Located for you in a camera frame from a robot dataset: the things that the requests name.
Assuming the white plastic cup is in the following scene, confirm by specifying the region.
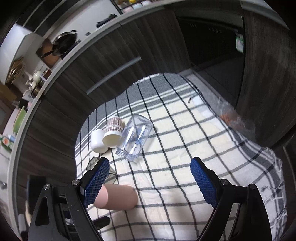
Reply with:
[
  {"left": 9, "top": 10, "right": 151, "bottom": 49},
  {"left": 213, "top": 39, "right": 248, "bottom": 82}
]
[{"left": 90, "top": 129, "right": 108, "bottom": 154}]

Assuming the wooden cutting board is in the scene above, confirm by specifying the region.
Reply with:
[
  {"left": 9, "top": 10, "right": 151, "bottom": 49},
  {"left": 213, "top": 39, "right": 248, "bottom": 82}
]
[{"left": 36, "top": 38, "right": 62, "bottom": 69}]

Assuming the black dishwasher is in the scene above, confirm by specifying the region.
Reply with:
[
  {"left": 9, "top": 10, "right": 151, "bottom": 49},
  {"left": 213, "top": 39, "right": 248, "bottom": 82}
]
[{"left": 176, "top": 14, "right": 245, "bottom": 106}]

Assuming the green basin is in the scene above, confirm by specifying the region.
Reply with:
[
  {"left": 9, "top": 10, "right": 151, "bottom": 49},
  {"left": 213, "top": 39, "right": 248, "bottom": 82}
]
[{"left": 13, "top": 106, "right": 27, "bottom": 135}]

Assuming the checkered table cloth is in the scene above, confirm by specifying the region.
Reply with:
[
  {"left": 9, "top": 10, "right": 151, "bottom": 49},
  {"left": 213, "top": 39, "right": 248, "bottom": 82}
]
[{"left": 75, "top": 73, "right": 287, "bottom": 240}]

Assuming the clear glass cup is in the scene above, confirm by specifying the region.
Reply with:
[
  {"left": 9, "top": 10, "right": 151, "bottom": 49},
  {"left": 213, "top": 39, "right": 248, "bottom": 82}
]
[{"left": 86, "top": 157, "right": 118, "bottom": 184}]

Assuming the clear plastic bottle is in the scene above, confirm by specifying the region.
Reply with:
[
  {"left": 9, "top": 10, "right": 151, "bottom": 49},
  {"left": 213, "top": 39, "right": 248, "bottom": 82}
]
[{"left": 116, "top": 114, "right": 153, "bottom": 162}]

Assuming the clear plastic bag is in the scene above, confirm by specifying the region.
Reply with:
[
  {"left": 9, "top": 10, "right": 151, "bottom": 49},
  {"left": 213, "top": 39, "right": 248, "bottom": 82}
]
[{"left": 217, "top": 99, "right": 255, "bottom": 140}]

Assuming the black wok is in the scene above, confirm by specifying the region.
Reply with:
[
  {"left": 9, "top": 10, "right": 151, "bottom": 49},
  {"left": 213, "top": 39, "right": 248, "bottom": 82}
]
[{"left": 41, "top": 30, "right": 77, "bottom": 58}]

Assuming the striped paper cup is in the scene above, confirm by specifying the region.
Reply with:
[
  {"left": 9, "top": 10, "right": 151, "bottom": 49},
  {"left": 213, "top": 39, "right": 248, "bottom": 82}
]
[{"left": 102, "top": 115, "right": 123, "bottom": 148}]

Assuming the white teapot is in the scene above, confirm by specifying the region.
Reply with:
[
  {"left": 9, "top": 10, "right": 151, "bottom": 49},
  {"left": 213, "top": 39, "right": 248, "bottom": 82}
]
[{"left": 32, "top": 71, "right": 42, "bottom": 82}]

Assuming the pink plastic cup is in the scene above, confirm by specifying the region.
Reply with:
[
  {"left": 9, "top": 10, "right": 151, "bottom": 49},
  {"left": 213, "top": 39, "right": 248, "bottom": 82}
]
[{"left": 93, "top": 184, "right": 138, "bottom": 210}]

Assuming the grey drawer handle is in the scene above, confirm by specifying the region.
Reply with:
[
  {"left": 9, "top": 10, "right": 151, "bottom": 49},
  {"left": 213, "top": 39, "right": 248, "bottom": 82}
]
[{"left": 86, "top": 56, "right": 142, "bottom": 95}]

